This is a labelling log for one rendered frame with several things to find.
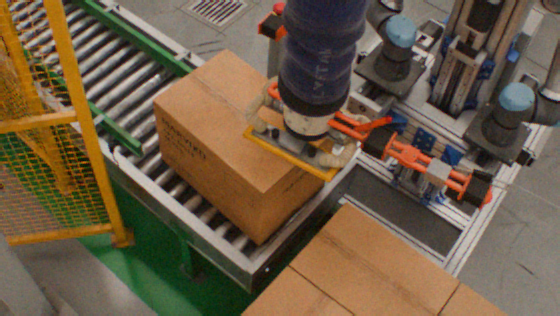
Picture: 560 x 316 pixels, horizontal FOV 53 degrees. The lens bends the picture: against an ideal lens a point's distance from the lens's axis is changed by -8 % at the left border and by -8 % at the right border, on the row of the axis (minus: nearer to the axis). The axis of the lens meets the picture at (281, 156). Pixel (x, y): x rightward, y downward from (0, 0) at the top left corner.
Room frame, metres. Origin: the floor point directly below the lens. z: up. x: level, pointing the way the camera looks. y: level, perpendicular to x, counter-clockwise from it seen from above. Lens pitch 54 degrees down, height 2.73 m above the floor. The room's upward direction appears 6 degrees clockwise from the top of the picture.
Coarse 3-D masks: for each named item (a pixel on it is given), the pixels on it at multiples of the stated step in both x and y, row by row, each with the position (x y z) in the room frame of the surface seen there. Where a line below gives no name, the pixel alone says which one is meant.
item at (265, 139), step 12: (264, 120) 1.31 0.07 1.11; (252, 132) 1.24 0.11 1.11; (264, 132) 1.25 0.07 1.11; (276, 132) 1.24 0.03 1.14; (264, 144) 1.20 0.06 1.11; (276, 144) 1.21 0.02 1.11; (312, 144) 1.23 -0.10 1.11; (288, 156) 1.17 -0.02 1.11; (300, 156) 1.17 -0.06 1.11; (312, 156) 1.17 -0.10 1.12; (312, 168) 1.13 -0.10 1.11; (324, 168) 1.13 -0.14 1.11; (336, 168) 1.14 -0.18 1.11
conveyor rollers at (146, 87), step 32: (64, 0) 2.50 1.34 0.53; (32, 32) 2.22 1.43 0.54; (96, 32) 2.27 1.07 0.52; (128, 64) 2.02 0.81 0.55; (160, 64) 2.07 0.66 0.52; (64, 96) 1.78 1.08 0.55; (96, 96) 1.83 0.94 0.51; (128, 96) 1.81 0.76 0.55; (96, 128) 1.61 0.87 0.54; (128, 160) 1.45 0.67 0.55; (160, 160) 1.47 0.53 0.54; (224, 224) 1.19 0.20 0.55; (288, 224) 1.23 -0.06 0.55; (256, 256) 1.07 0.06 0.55
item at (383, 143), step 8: (376, 128) 1.22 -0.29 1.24; (384, 128) 1.22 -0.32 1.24; (368, 136) 1.19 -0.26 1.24; (376, 136) 1.19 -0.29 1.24; (384, 136) 1.19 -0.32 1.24; (392, 136) 1.19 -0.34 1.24; (368, 144) 1.15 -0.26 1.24; (376, 144) 1.16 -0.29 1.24; (384, 144) 1.16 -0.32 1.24; (368, 152) 1.15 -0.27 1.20; (376, 152) 1.14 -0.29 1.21; (384, 152) 1.13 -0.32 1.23
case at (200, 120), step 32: (224, 64) 1.70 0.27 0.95; (160, 96) 1.50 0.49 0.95; (192, 96) 1.51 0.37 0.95; (224, 96) 1.53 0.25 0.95; (160, 128) 1.46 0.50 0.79; (192, 128) 1.36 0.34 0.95; (224, 128) 1.37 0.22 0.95; (192, 160) 1.34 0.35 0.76; (224, 160) 1.23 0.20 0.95; (256, 160) 1.25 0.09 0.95; (224, 192) 1.23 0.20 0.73; (256, 192) 1.13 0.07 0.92; (288, 192) 1.23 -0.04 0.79; (256, 224) 1.12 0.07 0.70
